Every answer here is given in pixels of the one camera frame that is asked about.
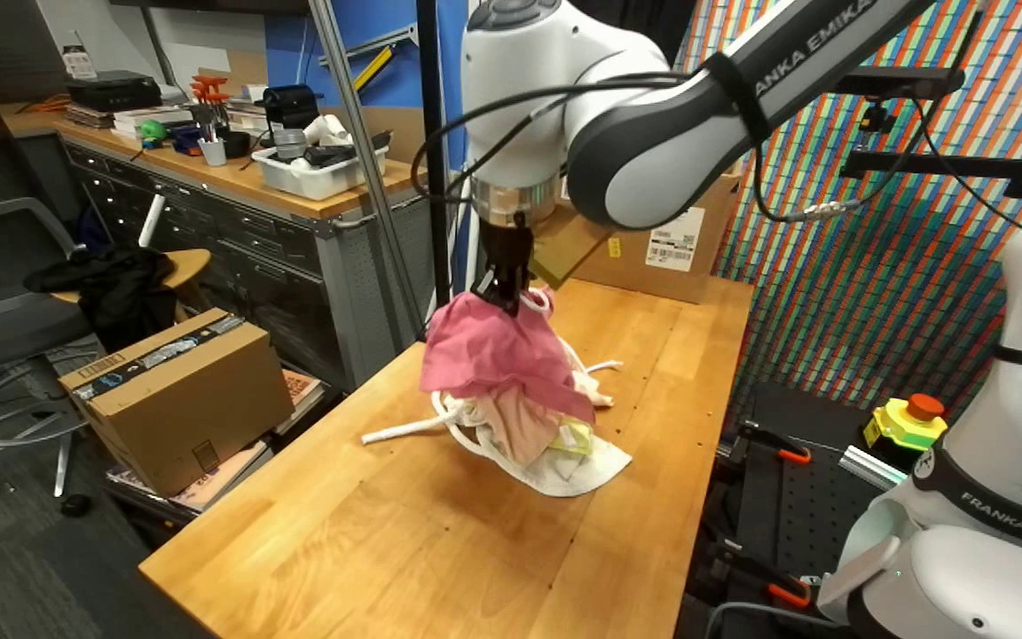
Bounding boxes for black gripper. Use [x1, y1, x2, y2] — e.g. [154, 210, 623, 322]
[483, 215, 533, 312]

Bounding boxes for pink cloth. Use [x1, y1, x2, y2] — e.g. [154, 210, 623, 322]
[423, 286, 598, 422]

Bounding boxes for white rope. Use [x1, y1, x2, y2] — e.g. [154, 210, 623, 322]
[359, 350, 630, 469]

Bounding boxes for light pink garment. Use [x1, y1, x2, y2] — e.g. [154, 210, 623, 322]
[474, 385, 611, 466]

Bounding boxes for yellow-green microfiber cloth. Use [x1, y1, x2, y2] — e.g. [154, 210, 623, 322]
[553, 424, 592, 459]

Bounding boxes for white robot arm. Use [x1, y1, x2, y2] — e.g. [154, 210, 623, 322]
[461, 0, 1022, 639]

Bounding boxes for wooden workbench with drawers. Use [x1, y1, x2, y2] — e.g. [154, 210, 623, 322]
[4, 107, 431, 390]

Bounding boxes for cardboard box on table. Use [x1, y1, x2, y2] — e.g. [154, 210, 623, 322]
[533, 171, 747, 300]

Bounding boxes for white plastic bin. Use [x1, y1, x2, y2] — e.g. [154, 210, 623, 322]
[252, 147, 366, 197]

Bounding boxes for white cloth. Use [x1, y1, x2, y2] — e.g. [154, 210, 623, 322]
[445, 403, 632, 495]

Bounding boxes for black vertical pole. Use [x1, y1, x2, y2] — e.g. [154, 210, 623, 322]
[415, 0, 468, 304]

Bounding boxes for silver diagonal tripod leg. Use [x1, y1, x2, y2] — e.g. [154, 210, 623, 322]
[308, 0, 423, 338]

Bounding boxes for round wooden stool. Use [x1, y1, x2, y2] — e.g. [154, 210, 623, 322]
[51, 244, 216, 309]

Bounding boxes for cardboard box on floor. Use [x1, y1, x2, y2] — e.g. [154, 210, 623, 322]
[60, 309, 290, 492]

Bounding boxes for black garment on stool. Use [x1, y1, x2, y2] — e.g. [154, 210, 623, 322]
[27, 249, 174, 350]

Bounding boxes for yellow red emergency button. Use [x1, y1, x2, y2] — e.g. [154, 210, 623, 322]
[862, 392, 948, 450]

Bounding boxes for grey office chair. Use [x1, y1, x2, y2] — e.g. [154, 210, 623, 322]
[0, 195, 94, 518]

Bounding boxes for black camera on mount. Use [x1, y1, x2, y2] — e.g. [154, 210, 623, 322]
[838, 67, 967, 99]

